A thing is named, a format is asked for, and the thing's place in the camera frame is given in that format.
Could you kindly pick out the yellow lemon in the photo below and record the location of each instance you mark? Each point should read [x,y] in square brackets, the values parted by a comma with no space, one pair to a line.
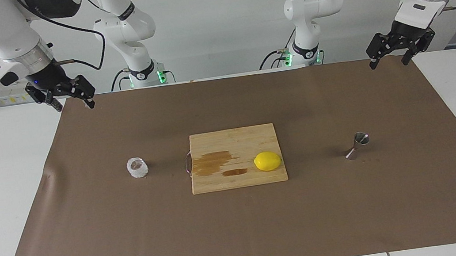
[267,161]

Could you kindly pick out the wooden cutting board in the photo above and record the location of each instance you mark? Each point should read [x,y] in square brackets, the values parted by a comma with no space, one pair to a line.
[256,137]

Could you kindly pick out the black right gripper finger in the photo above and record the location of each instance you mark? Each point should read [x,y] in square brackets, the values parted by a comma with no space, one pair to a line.
[42,95]
[84,88]

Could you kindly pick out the steel jigger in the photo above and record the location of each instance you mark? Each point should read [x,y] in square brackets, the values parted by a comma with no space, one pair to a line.
[361,139]

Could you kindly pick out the white wall outlet strip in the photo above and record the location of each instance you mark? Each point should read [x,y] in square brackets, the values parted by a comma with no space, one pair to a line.
[12,99]

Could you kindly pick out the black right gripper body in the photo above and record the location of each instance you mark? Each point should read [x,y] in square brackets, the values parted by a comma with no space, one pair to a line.
[47,79]

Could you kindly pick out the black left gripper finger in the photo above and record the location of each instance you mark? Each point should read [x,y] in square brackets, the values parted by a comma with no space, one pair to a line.
[379,45]
[423,40]

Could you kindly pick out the brown paper table mat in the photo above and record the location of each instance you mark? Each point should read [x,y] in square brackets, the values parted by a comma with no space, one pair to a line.
[356,217]

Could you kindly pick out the small clear glass cup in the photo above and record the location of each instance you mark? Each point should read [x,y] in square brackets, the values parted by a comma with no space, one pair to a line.
[138,169]

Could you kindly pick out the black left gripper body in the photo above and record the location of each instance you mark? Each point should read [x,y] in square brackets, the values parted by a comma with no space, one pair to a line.
[406,30]

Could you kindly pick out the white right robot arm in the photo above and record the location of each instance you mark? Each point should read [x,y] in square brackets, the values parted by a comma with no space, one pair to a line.
[124,26]

